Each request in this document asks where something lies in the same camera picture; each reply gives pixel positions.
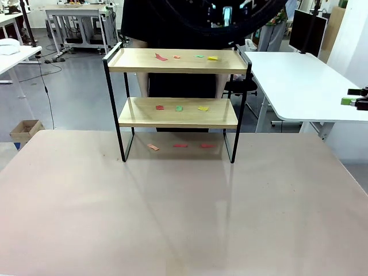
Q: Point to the long red paper scrap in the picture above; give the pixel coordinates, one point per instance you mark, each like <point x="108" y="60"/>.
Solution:
<point x="161" y="56"/>

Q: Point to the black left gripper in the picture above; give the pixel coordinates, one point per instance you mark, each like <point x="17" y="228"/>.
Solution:
<point x="227" y="14"/>

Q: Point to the floor power strip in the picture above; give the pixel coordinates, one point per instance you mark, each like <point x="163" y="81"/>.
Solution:
<point x="54" y="60"/>

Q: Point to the black office chair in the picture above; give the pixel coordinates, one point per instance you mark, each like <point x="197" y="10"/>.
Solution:
<point x="247" y="85"/>

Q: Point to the cardboard box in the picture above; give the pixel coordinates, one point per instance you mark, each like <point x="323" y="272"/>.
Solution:
<point x="27" y="130"/>

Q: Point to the white frame workbench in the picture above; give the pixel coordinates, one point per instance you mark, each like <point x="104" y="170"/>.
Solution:
<point x="74" y="11"/>

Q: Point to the white table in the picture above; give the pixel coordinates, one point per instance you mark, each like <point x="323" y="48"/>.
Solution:
<point x="296" y="83"/>

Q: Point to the person's left forearm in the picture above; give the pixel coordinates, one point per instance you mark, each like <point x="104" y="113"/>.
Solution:
<point x="220" y="84"/>

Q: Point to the black tripod pole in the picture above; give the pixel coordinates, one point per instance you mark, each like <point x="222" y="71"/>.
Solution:
<point x="28" y="26"/>

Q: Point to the person in floral shirt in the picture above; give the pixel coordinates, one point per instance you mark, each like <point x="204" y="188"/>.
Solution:
<point x="273" y="34"/>

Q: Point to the two-tier wood metal shelf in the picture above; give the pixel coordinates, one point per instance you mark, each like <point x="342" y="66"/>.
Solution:
<point x="178" y="64"/>

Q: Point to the yellow paper scrap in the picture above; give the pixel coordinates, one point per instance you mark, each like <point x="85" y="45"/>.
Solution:
<point x="212" y="57"/>
<point x="203" y="108"/>

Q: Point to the person in black shirt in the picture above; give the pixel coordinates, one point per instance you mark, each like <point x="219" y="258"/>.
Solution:
<point x="172" y="37"/>

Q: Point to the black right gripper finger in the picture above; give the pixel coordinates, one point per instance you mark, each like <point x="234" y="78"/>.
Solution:
<point x="358" y="92"/>
<point x="362" y="103"/>

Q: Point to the brown cardboard panel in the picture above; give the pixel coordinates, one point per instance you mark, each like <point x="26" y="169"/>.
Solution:
<point x="335" y="26"/>

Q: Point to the white cloth bundle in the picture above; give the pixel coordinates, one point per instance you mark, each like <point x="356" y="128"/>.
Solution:
<point x="8" y="46"/>

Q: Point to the black monitor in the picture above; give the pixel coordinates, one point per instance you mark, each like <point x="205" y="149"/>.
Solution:
<point x="307" y="31"/>

